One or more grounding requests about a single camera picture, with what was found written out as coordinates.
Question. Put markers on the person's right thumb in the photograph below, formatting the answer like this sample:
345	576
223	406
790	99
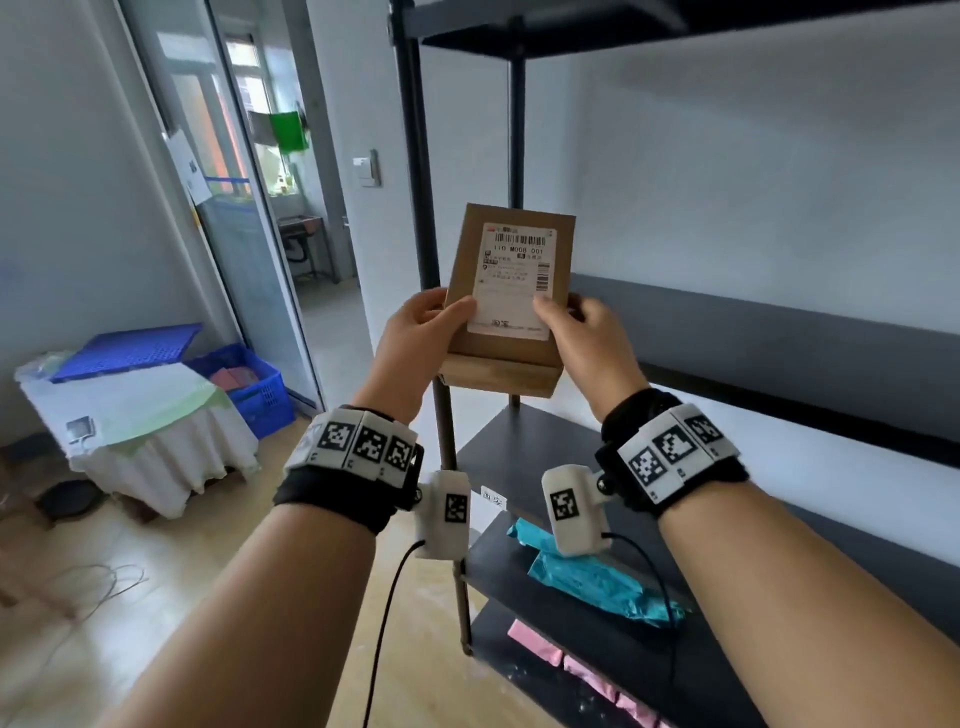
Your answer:
551	313

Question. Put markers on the blue plastic crate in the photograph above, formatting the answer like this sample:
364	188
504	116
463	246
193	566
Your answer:
262	405

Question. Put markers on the person's left hand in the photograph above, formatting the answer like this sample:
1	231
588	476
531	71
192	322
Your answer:
409	352

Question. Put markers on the brown cardboard box white label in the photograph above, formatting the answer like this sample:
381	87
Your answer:
510	262

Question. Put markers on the teal plastic mailer package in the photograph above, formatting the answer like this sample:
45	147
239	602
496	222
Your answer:
600	585

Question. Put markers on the table with white cloth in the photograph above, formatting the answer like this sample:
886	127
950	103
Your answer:
150	442

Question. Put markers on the person's left forearm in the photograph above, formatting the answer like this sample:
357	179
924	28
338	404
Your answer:
262	630

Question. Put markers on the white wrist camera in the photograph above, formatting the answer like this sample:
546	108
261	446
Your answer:
444	517
574	510

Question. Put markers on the person's left thumb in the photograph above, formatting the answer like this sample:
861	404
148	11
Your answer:
454	313

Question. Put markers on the pink items in crate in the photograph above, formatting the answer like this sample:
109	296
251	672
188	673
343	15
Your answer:
234	377

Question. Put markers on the black metal shelf rack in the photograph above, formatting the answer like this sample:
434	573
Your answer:
750	352

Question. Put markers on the pink plastic packet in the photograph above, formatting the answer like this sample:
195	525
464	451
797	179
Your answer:
637	712
534	643
589	677

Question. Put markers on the white paper sheet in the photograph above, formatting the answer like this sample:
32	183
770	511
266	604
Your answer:
187	166

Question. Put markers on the left wristband with marker tags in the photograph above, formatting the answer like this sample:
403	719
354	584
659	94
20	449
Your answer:
352	457

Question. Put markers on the person's right forearm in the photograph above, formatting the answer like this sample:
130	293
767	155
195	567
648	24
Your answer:
810	622

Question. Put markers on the person's right hand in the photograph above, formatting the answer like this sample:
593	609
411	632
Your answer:
600	360

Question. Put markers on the green hanging cloth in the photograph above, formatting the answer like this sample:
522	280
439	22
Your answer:
289	132

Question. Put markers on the small white shelf label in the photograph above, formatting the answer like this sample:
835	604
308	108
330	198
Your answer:
494	496

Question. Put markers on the blue plastic grid board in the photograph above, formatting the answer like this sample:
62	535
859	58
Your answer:
127	351

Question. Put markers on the right wristband with marker tags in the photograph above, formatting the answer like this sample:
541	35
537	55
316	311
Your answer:
671	454

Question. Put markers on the dark metal frame desk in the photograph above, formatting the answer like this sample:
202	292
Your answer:
306	240

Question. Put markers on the glass sliding door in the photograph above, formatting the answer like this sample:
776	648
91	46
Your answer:
247	262

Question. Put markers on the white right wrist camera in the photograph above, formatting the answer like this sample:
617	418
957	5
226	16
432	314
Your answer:
574	510

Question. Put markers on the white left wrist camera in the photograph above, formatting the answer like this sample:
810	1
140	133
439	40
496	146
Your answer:
444	517

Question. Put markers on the wristband with marker tags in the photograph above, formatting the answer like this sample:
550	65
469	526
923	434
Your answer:
352	457
671	454

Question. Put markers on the white wall light switch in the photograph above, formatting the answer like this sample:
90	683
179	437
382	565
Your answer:
366	169

